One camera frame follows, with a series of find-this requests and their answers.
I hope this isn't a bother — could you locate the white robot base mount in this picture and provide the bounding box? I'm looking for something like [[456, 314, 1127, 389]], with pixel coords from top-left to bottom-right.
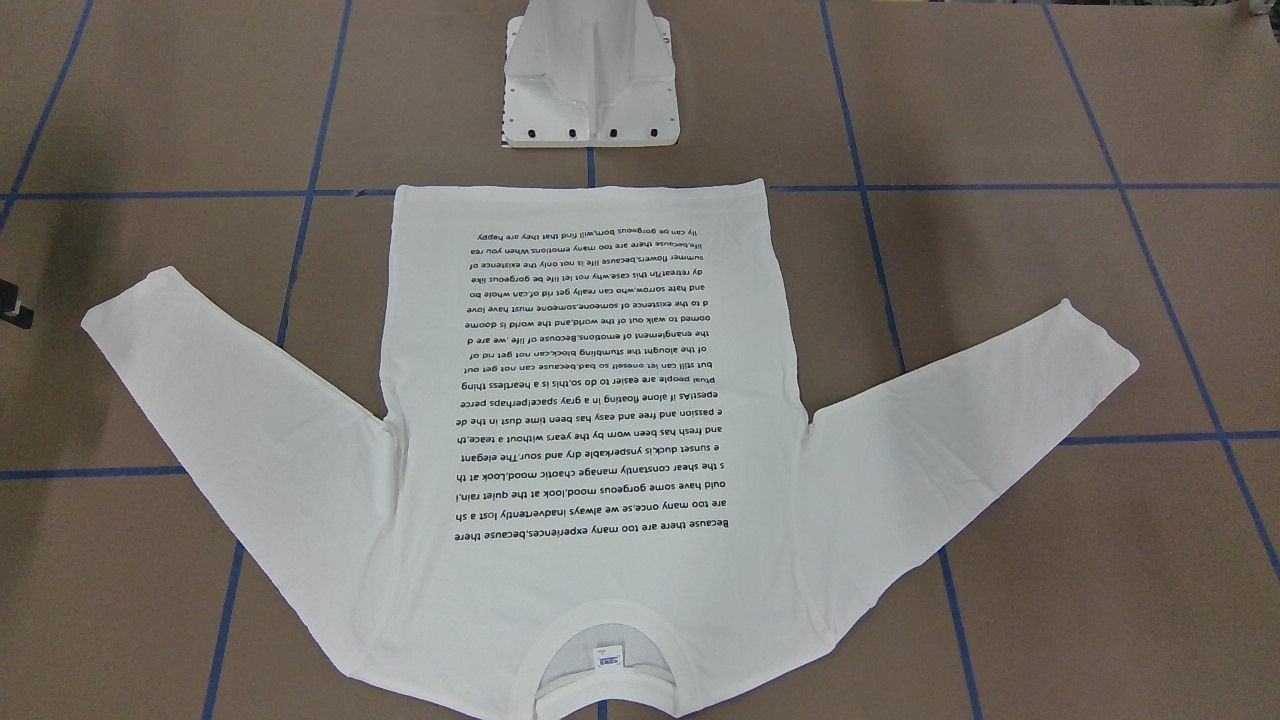
[[502, 1, 680, 149]]

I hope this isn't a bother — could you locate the white long-sleeve printed shirt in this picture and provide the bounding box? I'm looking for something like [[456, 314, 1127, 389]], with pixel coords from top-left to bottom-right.
[[82, 181, 1139, 719]]

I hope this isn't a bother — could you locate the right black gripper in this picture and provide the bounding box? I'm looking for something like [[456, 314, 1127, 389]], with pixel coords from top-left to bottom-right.
[[0, 281, 35, 329]]

